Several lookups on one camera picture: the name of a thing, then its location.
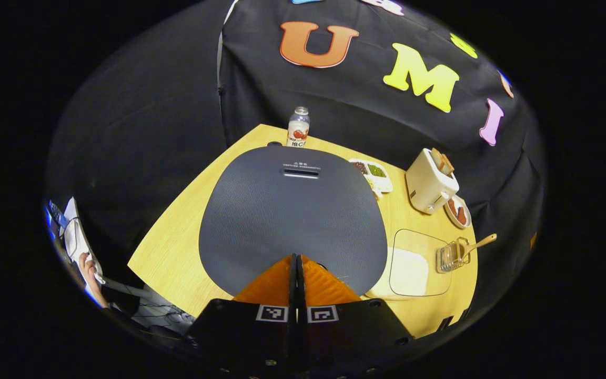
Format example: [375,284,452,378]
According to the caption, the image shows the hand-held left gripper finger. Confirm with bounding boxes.
[186,254,299,377]
[299,255,414,377]

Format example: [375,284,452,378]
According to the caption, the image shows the dark grey rice cooker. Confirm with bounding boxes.
[198,141,388,298]

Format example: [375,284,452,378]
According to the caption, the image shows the clear plastic rice container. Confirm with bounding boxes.
[366,228,453,301]

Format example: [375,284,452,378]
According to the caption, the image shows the metal wire chopstick holder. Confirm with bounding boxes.
[436,237,472,274]

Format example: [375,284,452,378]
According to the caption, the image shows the white divided dish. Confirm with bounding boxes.
[349,158,394,198]

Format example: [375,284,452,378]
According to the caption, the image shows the clear plastic drink bottle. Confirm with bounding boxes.
[287,106,311,148]

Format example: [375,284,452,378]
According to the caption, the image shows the white toaster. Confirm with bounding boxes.
[405,147,460,215]

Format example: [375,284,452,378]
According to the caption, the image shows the small round plate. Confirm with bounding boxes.
[443,195,472,230]

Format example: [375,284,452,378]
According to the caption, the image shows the black backdrop cloth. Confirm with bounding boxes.
[45,0,546,316]

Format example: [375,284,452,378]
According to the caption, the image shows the white desk item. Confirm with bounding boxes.
[64,197,105,287]

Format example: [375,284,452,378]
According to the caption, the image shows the computer monitor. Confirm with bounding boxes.
[45,199,69,240]

